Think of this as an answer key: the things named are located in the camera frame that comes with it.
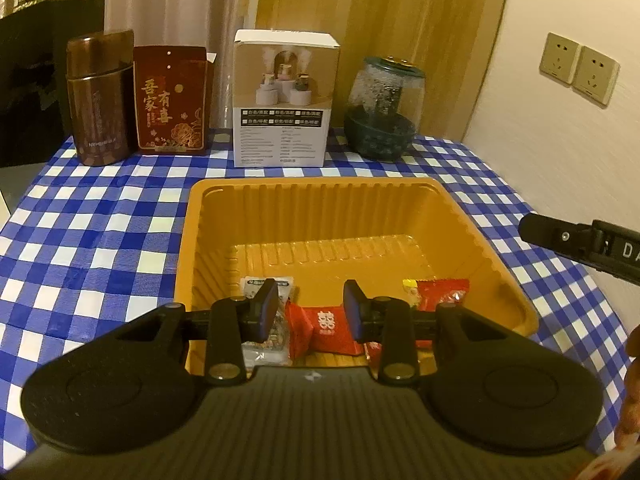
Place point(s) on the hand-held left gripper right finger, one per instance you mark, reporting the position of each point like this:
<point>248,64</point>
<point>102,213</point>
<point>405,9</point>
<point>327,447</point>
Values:
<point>354,310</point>

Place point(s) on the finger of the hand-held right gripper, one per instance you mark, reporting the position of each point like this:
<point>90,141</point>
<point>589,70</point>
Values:
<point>550,234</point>

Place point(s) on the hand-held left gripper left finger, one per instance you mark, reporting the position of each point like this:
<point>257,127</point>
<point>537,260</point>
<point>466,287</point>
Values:
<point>267,310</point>

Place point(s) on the clear packet with brown snack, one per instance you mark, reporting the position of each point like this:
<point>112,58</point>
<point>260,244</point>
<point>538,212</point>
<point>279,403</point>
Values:
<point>262,290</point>

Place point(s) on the small red candy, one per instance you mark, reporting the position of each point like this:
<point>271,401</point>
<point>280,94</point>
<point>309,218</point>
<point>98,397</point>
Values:
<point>325,330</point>

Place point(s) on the large red snack packet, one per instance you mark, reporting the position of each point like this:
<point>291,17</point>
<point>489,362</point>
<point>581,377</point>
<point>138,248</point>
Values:
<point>442,292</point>

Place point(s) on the yellow plastic tray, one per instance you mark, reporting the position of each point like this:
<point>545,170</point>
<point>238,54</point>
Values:
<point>310,225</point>

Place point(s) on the person's right hand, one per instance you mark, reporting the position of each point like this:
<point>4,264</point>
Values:
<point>632,390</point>

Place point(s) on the blue checkered tablecloth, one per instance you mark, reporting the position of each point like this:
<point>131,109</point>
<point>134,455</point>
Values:
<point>100,210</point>

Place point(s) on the glass jar with dark stones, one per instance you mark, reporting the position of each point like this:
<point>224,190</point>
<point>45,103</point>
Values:
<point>382,110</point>

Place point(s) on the white product box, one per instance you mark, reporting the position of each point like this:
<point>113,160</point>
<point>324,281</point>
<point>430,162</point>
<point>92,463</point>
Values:
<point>282,100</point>

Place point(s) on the red gift box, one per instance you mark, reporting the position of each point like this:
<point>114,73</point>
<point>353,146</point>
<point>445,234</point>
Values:
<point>170,100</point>

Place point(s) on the brown metal canister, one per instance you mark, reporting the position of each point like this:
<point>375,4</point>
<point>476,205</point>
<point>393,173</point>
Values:
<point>100,100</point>

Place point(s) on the wooden panel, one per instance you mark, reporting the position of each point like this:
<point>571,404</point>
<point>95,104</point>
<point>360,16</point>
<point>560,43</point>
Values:
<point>375,5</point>

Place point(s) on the sheer curtain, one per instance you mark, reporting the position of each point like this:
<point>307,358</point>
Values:
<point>200,0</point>

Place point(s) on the black monitor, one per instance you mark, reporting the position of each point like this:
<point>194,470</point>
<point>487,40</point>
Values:
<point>45,70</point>

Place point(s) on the beige wall socket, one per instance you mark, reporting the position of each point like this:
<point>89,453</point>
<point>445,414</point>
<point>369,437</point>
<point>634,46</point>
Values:
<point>595,75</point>
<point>559,60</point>

